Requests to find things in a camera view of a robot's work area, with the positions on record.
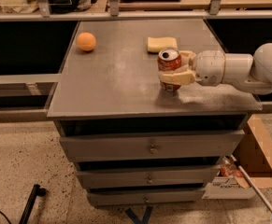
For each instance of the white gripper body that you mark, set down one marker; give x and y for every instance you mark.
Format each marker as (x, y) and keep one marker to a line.
(208, 67)

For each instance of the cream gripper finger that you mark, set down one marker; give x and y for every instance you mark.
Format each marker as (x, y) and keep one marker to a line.
(177, 78)
(187, 57)

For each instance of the red coke can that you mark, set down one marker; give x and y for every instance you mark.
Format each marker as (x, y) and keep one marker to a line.
(169, 60)

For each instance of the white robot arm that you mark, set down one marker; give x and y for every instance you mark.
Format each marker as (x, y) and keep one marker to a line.
(245, 72)

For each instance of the yellow sponge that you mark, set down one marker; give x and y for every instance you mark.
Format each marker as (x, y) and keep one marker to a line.
(156, 44)

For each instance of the top grey drawer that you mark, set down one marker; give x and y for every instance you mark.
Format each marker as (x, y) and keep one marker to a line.
(145, 146)

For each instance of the grey drawer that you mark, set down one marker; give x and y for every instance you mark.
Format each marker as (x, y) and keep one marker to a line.
(147, 196)
(145, 146)
(144, 177)

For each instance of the grey drawer cabinet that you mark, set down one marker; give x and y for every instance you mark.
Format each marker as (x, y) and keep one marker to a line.
(115, 90)

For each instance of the cardboard box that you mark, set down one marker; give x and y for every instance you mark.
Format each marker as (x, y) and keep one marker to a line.
(254, 154)

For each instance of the orange ball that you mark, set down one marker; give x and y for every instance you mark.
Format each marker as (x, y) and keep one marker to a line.
(86, 41)

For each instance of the red packet in box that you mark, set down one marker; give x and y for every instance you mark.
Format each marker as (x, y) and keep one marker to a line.
(228, 169)

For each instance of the middle grey drawer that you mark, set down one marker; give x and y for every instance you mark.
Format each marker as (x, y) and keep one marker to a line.
(144, 177)

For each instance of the bottom grey drawer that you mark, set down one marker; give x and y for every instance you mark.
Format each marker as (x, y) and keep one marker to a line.
(147, 196)

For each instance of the black bar on floor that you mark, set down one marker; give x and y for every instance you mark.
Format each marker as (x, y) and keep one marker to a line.
(37, 191)

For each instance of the metal railing frame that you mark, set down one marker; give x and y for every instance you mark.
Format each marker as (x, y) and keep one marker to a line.
(108, 10)

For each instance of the white stick black handle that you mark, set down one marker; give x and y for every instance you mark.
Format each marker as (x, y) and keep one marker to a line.
(247, 177)

